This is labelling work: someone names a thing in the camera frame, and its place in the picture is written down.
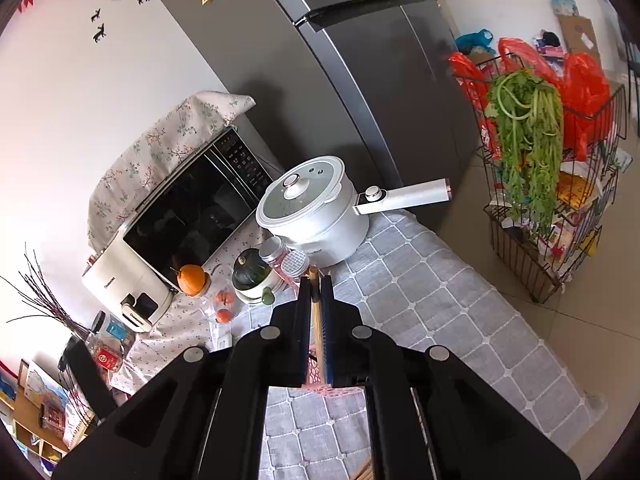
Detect orange fruit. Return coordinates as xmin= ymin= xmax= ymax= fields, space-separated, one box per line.
xmin=177 ymin=264 xmax=207 ymax=296

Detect black wire storage rack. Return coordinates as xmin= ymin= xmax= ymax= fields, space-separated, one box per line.
xmin=452 ymin=55 xmax=629 ymax=304

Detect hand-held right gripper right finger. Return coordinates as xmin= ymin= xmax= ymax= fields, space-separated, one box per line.
xmin=321 ymin=272 xmax=582 ymax=480

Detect pink perforated utensil holder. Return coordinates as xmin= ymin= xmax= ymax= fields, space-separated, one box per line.
xmin=301 ymin=357 xmax=364 ymax=401

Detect wooden shelf unit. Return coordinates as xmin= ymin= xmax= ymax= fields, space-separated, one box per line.
xmin=0 ymin=359 xmax=97 ymax=467

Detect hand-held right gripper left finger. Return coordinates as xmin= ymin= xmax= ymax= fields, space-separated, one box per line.
xmin=52 ymin=279 xmax=313 ymax=480

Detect green leafy vegetables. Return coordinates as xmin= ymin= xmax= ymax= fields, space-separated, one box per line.
xmin=486 ymin=71 xmax=566 ymax=242

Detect round perforated lid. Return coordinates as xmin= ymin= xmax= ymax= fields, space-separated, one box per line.
xmin=283 ymin=251 xmax=309 ymax=282

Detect black deer wall decals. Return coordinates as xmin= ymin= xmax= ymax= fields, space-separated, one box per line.
xmin=90 ymin=0 xmax=153 ymax=44

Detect floral cloth cover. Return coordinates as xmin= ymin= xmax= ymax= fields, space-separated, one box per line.
xmin=87 ymin=91 xmax=256 ymax=253

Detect white electric cooking pot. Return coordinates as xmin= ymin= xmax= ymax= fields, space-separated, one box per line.
xmin=255 ymin=156 xmax=453 ymax=268

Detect blue plastic bag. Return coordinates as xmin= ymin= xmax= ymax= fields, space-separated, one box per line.
xmin=455 ymin=29 xmax=496 ymax=56

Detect jar with blue label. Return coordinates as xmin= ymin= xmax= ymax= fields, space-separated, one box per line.
xmin=98 ymin=312 xmax=135 ymax=348

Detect black microwave oven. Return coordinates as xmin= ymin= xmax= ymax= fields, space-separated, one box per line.
xmin=122 ymin=127 xmax=275 ymax=267

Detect dark green squash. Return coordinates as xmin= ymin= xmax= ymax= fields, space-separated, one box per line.
xmin=232 ymin=248 xmax=275 ymax=292

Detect grey refrigerator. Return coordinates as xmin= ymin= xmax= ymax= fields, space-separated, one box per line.
xmin=132 ymin=0 xmax=482 ymax=235

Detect white air fryer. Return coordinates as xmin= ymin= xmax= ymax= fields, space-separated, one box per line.
xmin=81 ymin=232 xmax=176 ymax=334

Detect dry bare branches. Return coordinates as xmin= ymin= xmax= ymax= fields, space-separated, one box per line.
xmin=0 ymin=242 xmax=92 ymax=342

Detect grey checked tablecloth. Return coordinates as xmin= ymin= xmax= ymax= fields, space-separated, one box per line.
xmin=215 ymin=207 xmax=602 ymax=480

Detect cardboard box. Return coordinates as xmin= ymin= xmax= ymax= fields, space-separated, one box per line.
xmin=557 ymin=12 xmax=602 ymax=69

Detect glass jar with red band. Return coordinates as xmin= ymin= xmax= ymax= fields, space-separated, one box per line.
xmin=258 ymin=237 xmax=292 ymax=281

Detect white pot lid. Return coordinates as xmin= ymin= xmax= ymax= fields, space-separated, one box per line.
xmin=256 ymin=156 xmax=347 ymax=227

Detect red snack packet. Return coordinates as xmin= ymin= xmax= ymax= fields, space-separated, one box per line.
xmin=93 ymin=345 xmax=125 ymax=374

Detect black chair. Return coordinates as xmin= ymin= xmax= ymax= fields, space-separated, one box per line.
xmin=58 ymin=336 xmax=117 ymax=422

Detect red plastic bag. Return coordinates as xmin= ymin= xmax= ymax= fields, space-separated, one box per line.
xmin=448 ymin=52 xmax=502 ymax=161
xmin=497 ymin=37 xmax=613 ymax=162

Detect white bowl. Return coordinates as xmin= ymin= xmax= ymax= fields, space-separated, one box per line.
xmin=234 ymin=272 xmax=286 ymax=307

